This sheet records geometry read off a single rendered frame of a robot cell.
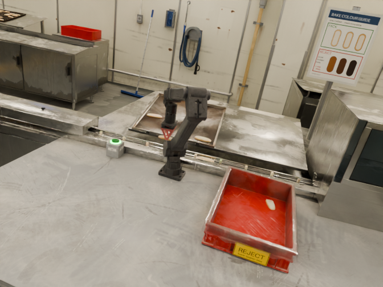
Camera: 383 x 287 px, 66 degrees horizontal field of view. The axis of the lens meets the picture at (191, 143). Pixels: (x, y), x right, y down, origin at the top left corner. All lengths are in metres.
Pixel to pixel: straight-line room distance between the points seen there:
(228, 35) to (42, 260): 4.57
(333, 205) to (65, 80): 3.61
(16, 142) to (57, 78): 2.45
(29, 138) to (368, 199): 1.77
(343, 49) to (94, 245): 1.89
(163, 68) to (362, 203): 4.45
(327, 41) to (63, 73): 3.21
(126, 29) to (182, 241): 4.79
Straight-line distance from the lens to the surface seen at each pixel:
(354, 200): 1.49
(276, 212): 1.40
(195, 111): 1.11
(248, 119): 2.04
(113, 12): 5.68
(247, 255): 1.11
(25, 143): 1.96
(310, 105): 3.24
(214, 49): 5.20
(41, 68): 4.47
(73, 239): 1.12
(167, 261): 1.06
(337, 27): 2.25
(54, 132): 1.81
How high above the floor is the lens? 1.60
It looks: 25 degrees down
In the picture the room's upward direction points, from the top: 10 degrees clockwise
